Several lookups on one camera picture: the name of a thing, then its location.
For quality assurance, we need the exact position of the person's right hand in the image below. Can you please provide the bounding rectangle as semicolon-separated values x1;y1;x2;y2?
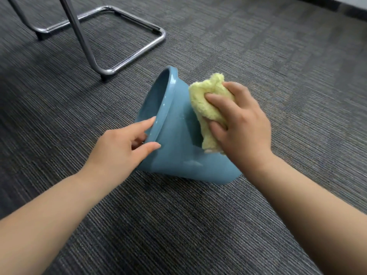
204;81;273;176

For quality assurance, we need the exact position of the person's left hand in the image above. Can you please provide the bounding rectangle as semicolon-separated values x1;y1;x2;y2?
81;116;162;195

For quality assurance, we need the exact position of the yellow microfibre cloth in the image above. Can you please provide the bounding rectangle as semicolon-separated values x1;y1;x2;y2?
188;72;236;154

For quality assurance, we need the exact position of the blue plastic bucket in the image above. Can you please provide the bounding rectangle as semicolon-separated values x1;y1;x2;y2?
133;65;243;185

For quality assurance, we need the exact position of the person's right forearm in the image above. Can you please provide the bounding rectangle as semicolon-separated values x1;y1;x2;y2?
244;153;367;275

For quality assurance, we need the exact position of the person's left forearm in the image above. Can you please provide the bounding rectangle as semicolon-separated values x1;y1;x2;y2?
0;173;107;275

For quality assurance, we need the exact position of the black mesh chair chrome frame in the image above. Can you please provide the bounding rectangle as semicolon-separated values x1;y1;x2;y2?
5;0;167;83

